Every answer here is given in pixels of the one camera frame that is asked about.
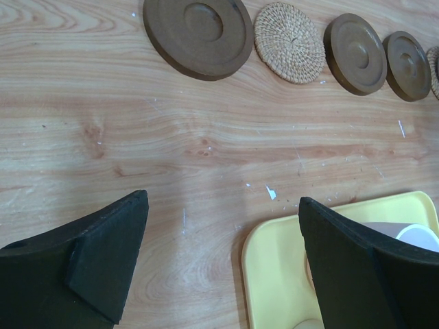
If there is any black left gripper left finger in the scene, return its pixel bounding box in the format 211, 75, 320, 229
1, 190, 149, 328

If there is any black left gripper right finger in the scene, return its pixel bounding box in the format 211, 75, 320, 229
298, 197, 438, 328

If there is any purple translucent cup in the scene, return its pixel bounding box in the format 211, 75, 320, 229
363, 222, 439, 252

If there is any woven rattan coaster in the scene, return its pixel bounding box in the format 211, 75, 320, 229
426, 46, 439, 99
254, 2, 325, 84

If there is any large brown wooden coaster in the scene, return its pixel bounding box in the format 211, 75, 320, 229
143, 1, 254, 81

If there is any pink cup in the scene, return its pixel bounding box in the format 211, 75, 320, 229
294, 319, 324, 329

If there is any yellow plastic tray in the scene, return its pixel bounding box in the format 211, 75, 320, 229
241, 191, 438, 328

